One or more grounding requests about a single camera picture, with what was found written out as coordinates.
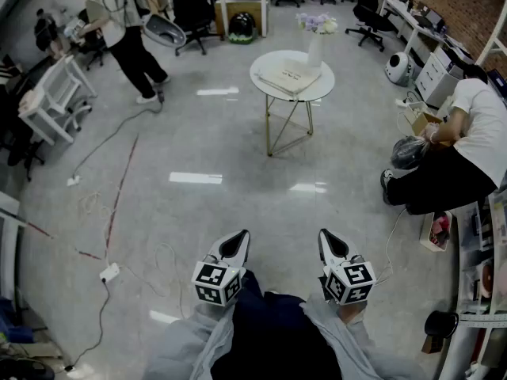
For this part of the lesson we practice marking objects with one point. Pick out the red floor tape strip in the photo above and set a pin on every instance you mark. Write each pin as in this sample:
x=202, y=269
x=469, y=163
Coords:
x=119, y=188

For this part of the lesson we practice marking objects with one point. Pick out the white ceramic vase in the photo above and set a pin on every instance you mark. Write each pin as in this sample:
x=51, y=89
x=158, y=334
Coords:
x=315, y=52

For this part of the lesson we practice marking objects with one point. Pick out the person's left forearm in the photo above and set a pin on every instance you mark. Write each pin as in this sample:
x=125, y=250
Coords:
x=186, y=339

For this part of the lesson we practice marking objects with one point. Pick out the black round stool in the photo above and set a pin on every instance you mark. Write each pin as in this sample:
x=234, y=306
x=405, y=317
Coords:
x=441, y=324

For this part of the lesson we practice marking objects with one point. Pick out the white basket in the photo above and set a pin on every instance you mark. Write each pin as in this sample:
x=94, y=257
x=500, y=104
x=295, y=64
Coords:
x=428, y=240

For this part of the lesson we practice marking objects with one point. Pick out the white dome backpack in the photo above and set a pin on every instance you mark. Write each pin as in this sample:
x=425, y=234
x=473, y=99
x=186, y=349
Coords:
x=398, y=69

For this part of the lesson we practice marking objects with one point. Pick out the round white side table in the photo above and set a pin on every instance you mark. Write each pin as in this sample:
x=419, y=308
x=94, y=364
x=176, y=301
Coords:
x=325, y=81

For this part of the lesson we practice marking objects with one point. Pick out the white open box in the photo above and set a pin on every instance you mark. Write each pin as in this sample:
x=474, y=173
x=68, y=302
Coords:
x=409, y=113

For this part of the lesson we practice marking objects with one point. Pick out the person's right forearm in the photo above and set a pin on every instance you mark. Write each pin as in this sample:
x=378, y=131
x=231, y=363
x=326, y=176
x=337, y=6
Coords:
x=352, y=343

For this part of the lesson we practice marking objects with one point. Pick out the artificial flower bouquet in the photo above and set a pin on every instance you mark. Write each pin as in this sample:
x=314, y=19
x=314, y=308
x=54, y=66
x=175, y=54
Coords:
x=317, y=23

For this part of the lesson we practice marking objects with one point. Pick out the black helmet with green trim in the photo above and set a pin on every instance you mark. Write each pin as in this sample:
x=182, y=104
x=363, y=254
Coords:
x=242, y=28

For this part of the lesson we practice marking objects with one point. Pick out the white drawer cabinet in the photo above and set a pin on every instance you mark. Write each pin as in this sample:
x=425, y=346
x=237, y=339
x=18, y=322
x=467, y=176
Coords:
x=433, y=81

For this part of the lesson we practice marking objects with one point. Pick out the white power strip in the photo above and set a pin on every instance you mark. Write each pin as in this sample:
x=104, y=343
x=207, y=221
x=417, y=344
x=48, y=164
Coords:
x=109, y=272

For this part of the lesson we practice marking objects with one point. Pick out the white extension socket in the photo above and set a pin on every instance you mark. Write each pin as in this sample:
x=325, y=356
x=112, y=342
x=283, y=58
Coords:
x=405, y=102

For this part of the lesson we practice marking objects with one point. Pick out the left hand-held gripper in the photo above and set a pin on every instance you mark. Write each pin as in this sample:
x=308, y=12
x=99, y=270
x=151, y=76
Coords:
x=216, y=283

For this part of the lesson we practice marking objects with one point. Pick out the person's legs in navy trousers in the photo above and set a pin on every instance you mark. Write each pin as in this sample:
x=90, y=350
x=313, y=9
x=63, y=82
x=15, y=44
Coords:
x=277, y=331

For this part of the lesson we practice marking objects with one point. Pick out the long white desk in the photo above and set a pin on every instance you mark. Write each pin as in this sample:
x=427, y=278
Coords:
x=408, y=16

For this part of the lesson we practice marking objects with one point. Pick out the clear plastic bag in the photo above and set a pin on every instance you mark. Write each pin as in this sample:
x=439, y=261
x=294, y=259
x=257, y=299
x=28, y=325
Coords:
x=408, y=153

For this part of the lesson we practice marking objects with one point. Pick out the white printer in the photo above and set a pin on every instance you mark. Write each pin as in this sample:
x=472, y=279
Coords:
x=459, y=55

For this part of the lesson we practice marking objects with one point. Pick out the small white plug adapter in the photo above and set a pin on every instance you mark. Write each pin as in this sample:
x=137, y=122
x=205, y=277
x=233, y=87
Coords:
x=73, y=181

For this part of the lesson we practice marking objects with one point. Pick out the person's light grey shirt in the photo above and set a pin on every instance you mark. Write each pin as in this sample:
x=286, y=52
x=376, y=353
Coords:
x=321, y=323

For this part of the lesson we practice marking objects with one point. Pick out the cardboard box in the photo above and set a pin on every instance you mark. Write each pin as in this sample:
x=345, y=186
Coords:
x=421, y=123

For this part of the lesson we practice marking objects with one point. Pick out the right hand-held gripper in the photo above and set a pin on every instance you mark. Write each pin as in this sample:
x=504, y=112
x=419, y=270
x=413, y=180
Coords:
x=350, y=283

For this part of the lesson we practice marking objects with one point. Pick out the black computer monitor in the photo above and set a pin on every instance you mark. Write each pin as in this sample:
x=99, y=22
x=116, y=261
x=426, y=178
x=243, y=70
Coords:
x=432, y=19

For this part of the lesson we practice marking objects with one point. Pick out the grey plastic shell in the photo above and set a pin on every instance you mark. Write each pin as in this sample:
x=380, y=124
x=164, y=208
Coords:
x=164, y=32

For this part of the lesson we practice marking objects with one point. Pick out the white low table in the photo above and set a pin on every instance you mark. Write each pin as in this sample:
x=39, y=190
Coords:
x=51, y=93

